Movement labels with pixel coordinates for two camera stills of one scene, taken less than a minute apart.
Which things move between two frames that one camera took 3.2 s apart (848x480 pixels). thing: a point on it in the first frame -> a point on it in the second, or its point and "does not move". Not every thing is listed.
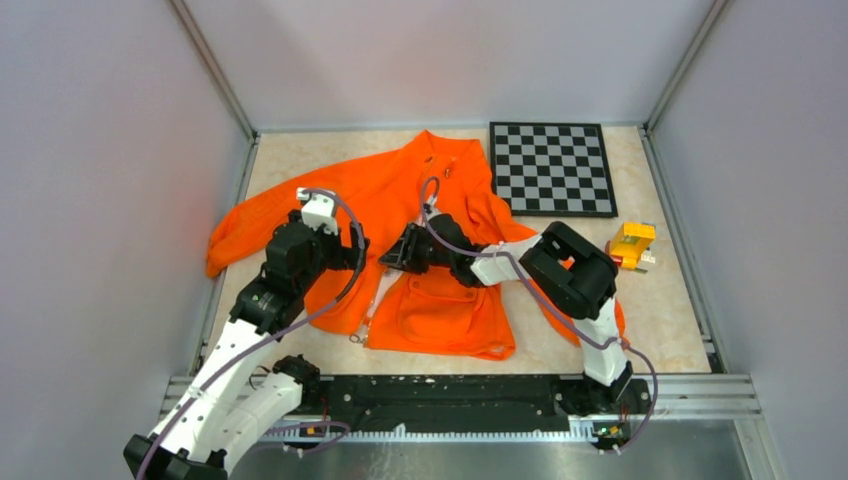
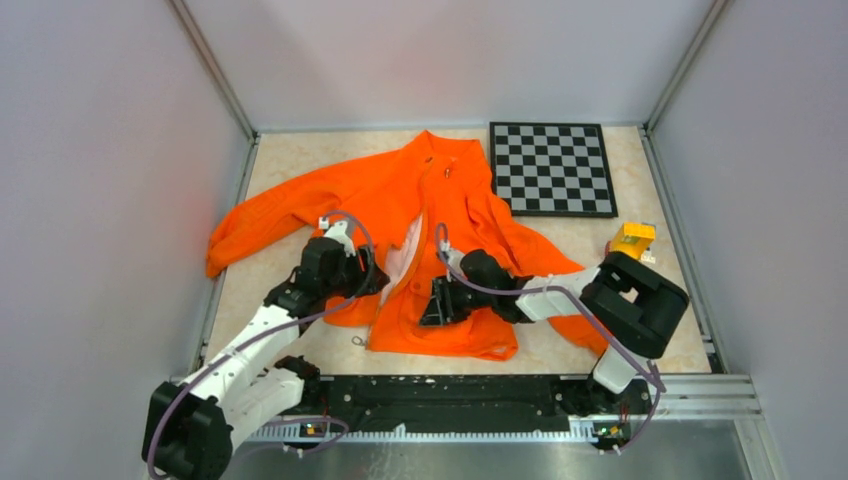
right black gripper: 403,253 -> 435,313
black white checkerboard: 552,169 does not move
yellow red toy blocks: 630,243 does not move
